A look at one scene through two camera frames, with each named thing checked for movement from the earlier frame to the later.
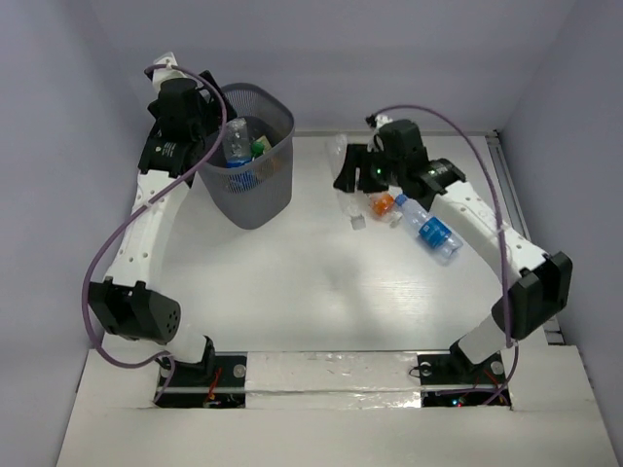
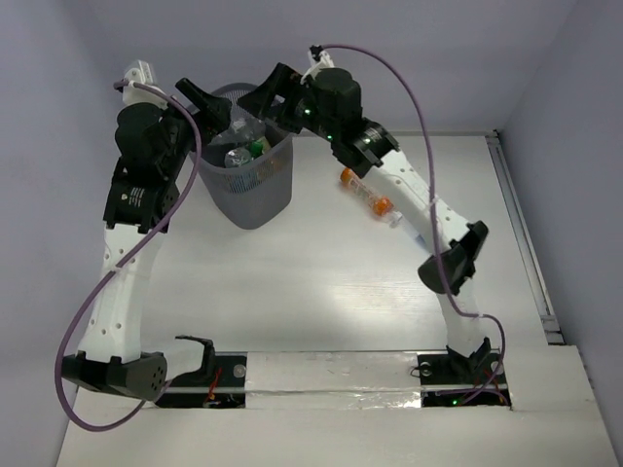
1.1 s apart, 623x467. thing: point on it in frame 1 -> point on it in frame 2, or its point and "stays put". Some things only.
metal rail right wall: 513,210 stays put
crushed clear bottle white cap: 354,202 -> 243,126
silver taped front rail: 332,380 stays put
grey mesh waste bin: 256,191 stays put
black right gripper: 358,156 -> 283,82
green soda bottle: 257,148 stays put
